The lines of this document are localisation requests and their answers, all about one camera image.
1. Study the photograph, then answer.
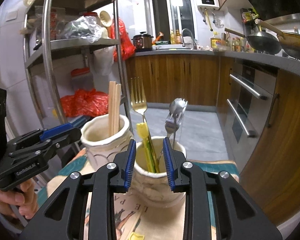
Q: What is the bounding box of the wooden chopstick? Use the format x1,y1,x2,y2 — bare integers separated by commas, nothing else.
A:
108,81,116,137
113,83,121,134

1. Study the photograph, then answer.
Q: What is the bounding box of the yellow tulip plastic fork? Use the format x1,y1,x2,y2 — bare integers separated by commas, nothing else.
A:
136,122,157,173

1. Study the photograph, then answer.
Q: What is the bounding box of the gold metal fork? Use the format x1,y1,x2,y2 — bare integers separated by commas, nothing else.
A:
129,77,147,122

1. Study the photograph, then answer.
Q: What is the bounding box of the small silver spoon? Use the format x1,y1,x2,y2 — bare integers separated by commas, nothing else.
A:
168,97,189,140

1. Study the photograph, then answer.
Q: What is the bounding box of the silver metal fork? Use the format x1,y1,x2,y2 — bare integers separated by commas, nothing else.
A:
165,113,184,148

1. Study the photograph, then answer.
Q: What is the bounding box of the kitchen faucet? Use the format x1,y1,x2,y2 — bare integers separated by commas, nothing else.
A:
181,28,198,50

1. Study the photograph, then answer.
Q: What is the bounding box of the person's left hand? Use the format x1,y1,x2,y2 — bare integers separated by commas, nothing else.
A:
0,179,38,219

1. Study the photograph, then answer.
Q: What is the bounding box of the orange plastic bag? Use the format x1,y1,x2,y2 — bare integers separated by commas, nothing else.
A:
61,89,109,118

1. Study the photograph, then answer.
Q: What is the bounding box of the red lid plastic container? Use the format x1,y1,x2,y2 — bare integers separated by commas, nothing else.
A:
70,67,94,91

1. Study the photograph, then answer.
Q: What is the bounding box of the printed quilted placemat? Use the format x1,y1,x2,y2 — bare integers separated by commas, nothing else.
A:
37,147,240,240

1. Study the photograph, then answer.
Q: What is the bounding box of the metal shelving rack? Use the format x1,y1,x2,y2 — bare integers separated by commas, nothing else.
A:
23,0,130,125

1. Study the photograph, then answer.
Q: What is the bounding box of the white floral ceramic double holder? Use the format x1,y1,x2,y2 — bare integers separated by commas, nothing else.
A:
81,114,185,208

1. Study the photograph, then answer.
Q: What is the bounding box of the red hanging plastic bag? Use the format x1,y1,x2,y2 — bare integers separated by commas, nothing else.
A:
110,18,135,62

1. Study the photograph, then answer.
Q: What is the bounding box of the clear plastic bag on shelf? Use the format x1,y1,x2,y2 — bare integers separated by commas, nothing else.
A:
59,16,103,43

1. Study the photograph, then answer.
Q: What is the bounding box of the brown electric pressure cooker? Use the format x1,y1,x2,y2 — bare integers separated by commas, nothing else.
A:
132,31,153,52

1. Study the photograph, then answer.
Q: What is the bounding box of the stainless built-in oven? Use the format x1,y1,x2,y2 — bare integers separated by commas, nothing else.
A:
224,61,277,172

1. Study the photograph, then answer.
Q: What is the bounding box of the cooking oil bottle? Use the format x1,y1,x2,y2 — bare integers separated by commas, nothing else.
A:
210,31,221,50

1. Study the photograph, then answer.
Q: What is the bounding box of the black wok wooden handle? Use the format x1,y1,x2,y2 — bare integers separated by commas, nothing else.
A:
224,28,282,55

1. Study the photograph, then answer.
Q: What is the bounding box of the brown pot with handle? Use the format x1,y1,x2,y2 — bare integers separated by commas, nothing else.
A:
255,18,300,60

